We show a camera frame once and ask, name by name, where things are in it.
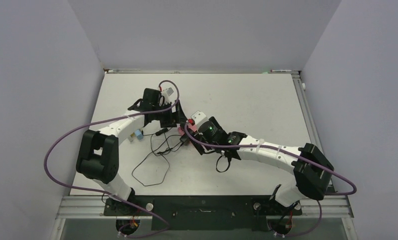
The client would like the long black adapter cable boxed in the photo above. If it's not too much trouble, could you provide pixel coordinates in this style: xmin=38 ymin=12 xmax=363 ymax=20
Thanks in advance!
xmin=131 ymin=127 xmax=187 ymax=187

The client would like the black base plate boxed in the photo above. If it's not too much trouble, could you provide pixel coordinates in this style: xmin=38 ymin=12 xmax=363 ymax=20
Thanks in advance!
xmin=102 ymin=195 xmax=303 ymax=232

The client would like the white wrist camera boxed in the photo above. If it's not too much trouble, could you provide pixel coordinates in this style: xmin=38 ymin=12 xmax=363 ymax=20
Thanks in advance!
xmin=190 ymin=110 xmax=209 ymax=128
xmin=158 ymin=87 xmax=174 ymax=107

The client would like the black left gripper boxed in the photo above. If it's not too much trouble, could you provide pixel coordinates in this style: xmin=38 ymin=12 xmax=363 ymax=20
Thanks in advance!
xmin=152 ymin=100 xmax=188 ymax=128

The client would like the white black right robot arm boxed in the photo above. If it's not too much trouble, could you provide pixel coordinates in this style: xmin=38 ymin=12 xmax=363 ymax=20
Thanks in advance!
xmin=181 ymin=117 xmax=334 ymax=214

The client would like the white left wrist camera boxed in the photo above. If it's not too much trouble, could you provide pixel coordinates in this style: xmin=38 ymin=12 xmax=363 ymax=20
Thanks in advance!
xmin=158 ymin=87 xmax=174 ymax=107

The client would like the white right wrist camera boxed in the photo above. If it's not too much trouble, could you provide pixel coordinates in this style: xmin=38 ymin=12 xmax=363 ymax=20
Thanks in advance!
xmin=190 ymin=110 xmax=209 ymax=128

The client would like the pink triangular power strip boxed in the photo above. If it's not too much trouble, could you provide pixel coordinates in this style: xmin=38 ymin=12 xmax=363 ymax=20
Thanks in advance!
xmin=177 ymin=118 xmax=197 ymax=136

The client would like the black power adapter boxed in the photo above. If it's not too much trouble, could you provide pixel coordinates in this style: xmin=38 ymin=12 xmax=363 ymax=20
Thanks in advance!
xmin=179 ymin=134 xmax=190 ymax=146

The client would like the aluminium frame rail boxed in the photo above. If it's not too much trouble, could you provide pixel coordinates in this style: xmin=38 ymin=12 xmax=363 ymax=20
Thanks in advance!
xmin=292 ymin=73 xmax=334 ymax=201

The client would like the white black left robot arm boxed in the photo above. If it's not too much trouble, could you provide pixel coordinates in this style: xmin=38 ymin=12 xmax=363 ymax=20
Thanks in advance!
xmin=75 ymin=87 xmax=187 ymax=215

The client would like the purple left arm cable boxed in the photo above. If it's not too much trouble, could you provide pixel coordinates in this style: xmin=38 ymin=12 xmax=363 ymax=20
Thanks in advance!
xmin=43 ymin=79 xmax=181 ymax=239

